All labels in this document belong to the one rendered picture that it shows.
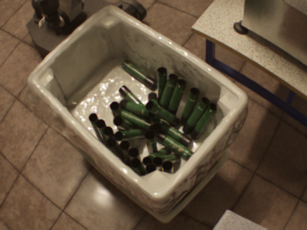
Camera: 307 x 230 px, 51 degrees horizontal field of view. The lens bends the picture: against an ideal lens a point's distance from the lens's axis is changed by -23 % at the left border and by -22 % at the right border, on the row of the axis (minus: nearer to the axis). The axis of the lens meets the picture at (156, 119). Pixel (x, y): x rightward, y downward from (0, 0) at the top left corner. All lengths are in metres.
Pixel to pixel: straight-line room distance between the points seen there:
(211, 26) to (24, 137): 1.21
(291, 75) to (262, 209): 0.80
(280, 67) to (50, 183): 1.24
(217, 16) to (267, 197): 0.92
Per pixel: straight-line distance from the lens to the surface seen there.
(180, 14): 2.22
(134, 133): 1.25
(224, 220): 0.94
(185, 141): 1.28
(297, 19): 1.00
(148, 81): 1.38
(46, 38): 2.08
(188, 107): 1.26
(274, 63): 1.15
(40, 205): 1.84
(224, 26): 1.20
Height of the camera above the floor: 1.67
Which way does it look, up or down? 64 degrees down
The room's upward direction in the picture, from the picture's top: 8 degrees counter-clockwise
